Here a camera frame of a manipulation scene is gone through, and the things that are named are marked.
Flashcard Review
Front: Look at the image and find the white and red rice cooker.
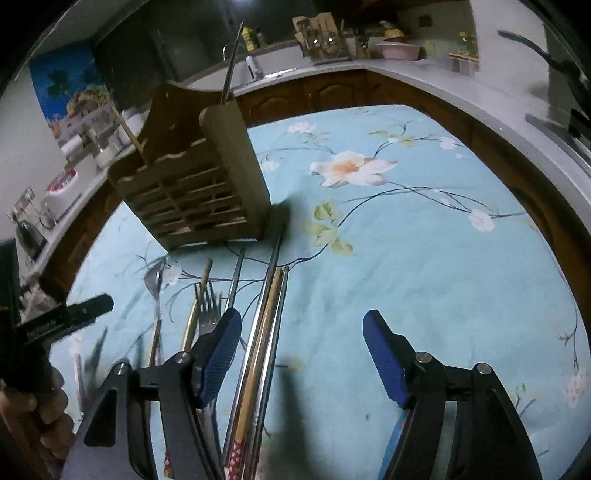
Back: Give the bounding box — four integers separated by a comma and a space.
44, 168, 84, 217

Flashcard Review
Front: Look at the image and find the dark metal fixture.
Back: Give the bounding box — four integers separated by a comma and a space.
498, 28, 591, 153

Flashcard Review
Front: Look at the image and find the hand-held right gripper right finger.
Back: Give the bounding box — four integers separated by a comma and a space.
362, 309, 546, 480

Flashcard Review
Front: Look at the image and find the wooden dish rack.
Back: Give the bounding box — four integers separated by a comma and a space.
293, 14, 352, 63

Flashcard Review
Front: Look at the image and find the dark window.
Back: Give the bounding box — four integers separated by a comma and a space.
95, 0, 296, 97

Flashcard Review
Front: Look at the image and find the person's left hand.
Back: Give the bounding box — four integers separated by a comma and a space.
0, 364, 77, 462

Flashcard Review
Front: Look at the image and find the wall socket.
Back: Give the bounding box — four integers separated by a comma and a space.
9, 187, 38, 217

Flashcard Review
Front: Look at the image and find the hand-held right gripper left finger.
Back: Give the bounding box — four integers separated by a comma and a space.
60, 308, 243, 480

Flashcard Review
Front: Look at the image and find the large white jar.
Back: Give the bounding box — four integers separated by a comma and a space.
121, 108, 144, 134

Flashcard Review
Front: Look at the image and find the wooden utensil holder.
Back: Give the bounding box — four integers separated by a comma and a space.
107, 79, 273, 252

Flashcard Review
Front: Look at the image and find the pink basin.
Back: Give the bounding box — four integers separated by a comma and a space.
375, 39, 422, 60

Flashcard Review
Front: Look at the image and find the metal kettle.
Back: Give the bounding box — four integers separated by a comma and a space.
14, 217, 47, 259

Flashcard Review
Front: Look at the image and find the white kitchen countertop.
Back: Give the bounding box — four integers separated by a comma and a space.
14, 41, 591, 287

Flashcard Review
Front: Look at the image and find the metal spoon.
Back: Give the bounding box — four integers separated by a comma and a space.
143, 258, 169, 367

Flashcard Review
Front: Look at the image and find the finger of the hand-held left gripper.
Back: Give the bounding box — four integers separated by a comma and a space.
59, 294, 115, 329

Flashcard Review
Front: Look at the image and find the metal fork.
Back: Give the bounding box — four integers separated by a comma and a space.
193, 281, 225, 340

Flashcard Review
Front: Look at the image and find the beach wall poster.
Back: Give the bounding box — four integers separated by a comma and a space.
28, 46, 116, 148

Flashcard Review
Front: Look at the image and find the floral light blue tablecloth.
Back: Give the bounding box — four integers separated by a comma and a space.
46, 105, 587, 480

